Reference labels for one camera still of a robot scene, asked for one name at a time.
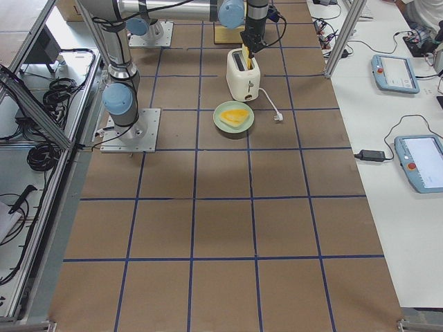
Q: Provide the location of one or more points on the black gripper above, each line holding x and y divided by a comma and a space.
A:
255, 25

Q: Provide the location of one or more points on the white two-slot toaster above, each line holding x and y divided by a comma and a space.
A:
243, 83

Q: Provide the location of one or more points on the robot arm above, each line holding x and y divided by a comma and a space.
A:
151, 29
112, 16

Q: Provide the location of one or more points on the yellow bread slice in toaster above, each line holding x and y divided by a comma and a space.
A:
246, 54

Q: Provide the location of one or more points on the wooden shelf box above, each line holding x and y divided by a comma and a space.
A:
223, 35

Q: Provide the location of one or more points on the light green round plate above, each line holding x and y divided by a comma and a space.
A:
232, 105

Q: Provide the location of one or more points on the triangular toasted bread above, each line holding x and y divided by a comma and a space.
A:
234, 117

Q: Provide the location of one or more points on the far blue teach pendant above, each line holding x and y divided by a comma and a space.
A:
394, 74

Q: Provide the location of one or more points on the blue teach pendant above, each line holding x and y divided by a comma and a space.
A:
421, 159
394, 74

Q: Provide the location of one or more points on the black power adapter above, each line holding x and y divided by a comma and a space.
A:
371, 155

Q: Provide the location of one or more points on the black electronics box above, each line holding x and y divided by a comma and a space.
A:
420, 48

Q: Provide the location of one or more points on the person at table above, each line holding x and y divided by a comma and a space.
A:
427, 13

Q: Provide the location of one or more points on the near blue teach pendant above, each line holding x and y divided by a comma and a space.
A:
421, 159

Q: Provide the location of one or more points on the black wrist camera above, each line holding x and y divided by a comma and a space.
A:
273, 14

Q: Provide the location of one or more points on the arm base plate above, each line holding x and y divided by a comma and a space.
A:
163, 42
141, 137

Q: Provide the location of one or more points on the aluminium frame post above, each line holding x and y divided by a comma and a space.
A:
344, 34

